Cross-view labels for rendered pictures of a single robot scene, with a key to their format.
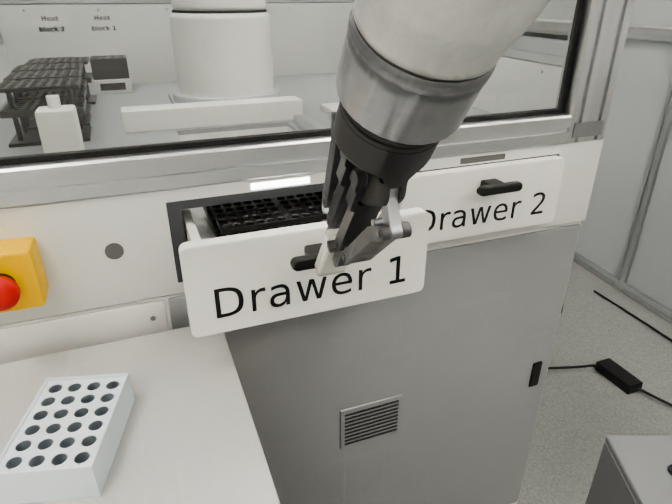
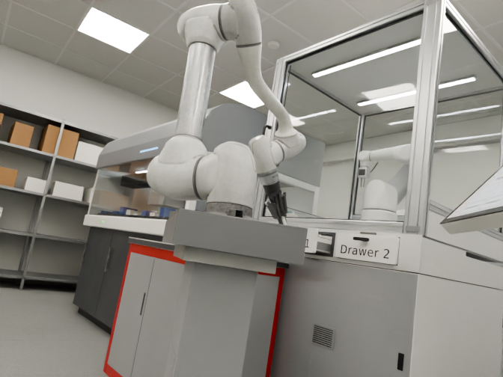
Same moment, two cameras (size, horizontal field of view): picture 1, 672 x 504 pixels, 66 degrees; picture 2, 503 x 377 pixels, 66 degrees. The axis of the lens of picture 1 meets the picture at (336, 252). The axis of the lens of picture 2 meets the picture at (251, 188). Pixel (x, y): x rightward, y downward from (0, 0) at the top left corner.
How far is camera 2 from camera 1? 169 cm
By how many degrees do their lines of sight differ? 78
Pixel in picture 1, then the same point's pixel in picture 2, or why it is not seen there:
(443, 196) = (349, 241)
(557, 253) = (405, 286)
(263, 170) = (308, 224)
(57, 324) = not seen: hidden behind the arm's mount
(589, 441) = not seen: outside the picture
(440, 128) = (263, 181)
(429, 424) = (345, 357)
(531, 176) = (382, 241)
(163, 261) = not seen: hidden behind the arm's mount
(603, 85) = (417, 212)
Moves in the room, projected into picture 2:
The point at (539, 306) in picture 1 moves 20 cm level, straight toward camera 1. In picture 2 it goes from (398, 314) to (345, 304)
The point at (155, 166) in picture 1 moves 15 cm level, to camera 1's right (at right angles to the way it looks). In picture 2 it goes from (290, 220) to (303, 219)
